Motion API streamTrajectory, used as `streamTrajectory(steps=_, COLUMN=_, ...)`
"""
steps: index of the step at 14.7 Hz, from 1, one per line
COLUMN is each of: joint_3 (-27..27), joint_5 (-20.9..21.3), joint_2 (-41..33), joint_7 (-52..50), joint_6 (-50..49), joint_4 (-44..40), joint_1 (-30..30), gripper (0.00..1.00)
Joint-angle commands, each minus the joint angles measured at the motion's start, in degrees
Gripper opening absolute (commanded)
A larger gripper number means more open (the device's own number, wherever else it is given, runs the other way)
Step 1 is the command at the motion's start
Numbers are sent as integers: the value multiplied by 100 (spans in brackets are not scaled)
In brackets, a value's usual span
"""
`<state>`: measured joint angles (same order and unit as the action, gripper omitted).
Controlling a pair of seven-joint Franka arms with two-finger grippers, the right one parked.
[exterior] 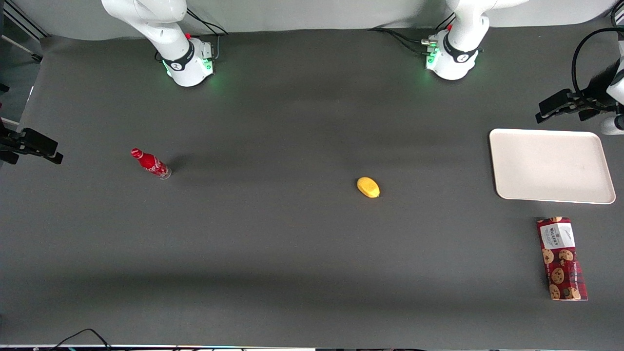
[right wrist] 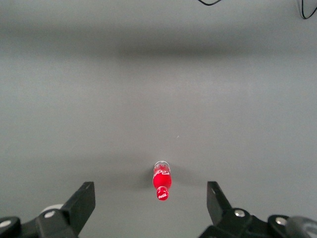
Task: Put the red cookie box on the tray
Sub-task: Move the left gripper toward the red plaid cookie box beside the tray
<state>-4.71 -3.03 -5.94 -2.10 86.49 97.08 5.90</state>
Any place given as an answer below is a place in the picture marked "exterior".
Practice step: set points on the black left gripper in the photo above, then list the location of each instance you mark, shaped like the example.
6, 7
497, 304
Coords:
595, 87

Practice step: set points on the dark grey table mat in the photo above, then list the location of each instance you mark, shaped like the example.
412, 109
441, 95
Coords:
273, 243

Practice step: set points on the cream rectangular plastic tray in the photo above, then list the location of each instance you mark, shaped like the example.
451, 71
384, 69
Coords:
551, 165

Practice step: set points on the red soda bottle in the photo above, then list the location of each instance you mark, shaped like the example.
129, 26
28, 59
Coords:
150, 163

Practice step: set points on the red cookie box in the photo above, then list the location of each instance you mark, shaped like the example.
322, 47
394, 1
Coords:
561, 258

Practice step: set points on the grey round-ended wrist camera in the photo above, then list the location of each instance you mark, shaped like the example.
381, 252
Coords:
613, 124

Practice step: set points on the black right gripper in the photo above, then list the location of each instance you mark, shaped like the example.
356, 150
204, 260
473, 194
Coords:
19, 141

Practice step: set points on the yellow lemon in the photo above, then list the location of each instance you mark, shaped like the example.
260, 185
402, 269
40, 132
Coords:
368, 187

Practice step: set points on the aluminium frame rail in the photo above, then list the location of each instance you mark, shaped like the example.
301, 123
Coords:
22, 24

